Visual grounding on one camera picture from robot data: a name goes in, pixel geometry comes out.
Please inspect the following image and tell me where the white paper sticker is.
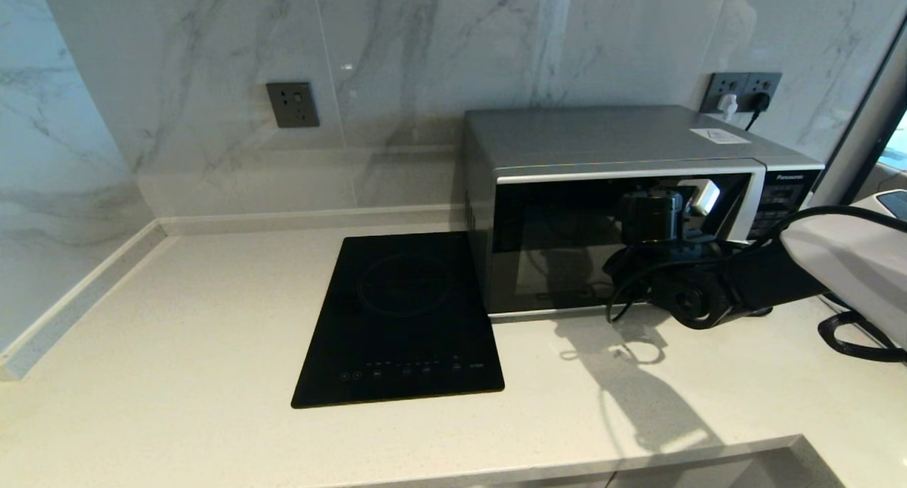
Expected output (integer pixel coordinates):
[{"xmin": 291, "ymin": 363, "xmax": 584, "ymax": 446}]
[{"xmin": 689, "ymin": 127, "xmax": 752, "ymax": 145}]

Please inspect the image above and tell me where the black induction cooktop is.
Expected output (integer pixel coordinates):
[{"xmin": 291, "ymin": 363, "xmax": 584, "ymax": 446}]
[{"xmin": 291, "ymin": 232, "xmax": 505, "ymax": 409}]

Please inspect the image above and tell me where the black power plug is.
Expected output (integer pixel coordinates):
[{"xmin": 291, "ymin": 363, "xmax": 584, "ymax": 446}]
[{"xmin": 744, "ymin": 93, "xmax": 770, "ymax": 131}]

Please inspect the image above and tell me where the grey single wall socket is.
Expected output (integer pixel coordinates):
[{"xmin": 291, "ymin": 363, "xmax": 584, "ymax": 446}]
[{"xmin": 266, "ymin": 82, "xmax": 321, "ymax": 129}]

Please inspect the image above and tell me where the black corrugated cable conduit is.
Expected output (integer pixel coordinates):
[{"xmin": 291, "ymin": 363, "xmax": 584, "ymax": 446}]
[{"xmin": 818, "ymin": 310, "xmax": 907, "ymax": 365}]

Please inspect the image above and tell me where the silver microwave oven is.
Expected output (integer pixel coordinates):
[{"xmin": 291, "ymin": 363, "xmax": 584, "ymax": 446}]
[{"xmin": 464, "ymin": 106, "xmax": 826, "ymax": 322}]

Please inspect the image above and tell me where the grey double wall socket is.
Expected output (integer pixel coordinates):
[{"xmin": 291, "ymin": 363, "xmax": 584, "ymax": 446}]
[{"xmin": 699, "ymin": 72, "xmax": 782, "ymax": 115}]

